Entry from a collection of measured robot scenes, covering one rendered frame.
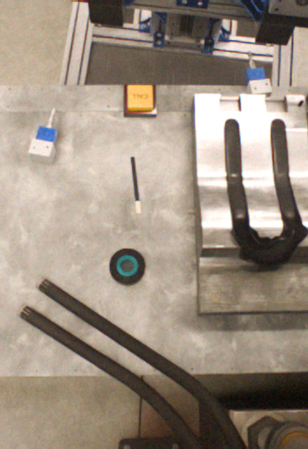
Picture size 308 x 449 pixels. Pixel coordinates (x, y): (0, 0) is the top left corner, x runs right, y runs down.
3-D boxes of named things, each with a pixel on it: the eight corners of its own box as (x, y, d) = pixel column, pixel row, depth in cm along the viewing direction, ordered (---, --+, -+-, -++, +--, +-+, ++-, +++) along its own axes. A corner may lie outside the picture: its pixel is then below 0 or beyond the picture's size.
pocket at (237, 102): (216, 101, 141) (218, 94, 137) (238, 101, 141) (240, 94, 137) (217, 118, 139) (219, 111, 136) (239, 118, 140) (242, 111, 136)
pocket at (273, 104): (261, 101, 141) (264, 94, 137) (282, 102, 141) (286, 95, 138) (262, 118, 140) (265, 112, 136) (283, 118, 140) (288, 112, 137)
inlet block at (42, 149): (46, 111, 144) (42, 102, 139) (65, 115, 144) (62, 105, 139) (32, 160, 141) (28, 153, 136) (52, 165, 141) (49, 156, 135)
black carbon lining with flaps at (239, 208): (219, 121, 138) (225, 103, 128) (287, 122, 138) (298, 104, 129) (227, 269, 129) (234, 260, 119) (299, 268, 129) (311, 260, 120)
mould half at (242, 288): (190, 110, 146) (196, 84, 133) (294, 111, 147) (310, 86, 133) (197, 315, 133) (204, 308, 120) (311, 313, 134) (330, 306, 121)
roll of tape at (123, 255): (120, 292, 133) (120, 290, 130) (103, 262, 135) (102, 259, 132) (151, 274, 135) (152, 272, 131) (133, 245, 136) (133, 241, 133)
